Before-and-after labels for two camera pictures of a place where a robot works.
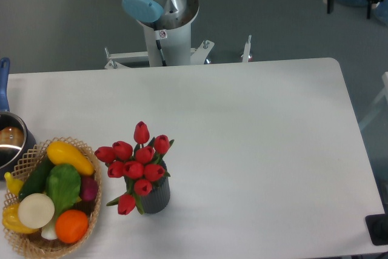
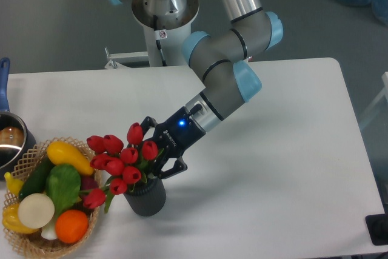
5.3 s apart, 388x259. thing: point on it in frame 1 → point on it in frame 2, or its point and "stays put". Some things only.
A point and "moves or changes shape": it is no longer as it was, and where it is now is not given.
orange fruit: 71,226 stays put
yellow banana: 13,185 stays put
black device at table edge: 377,227 stays put
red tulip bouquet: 140,166 moves or changes shape
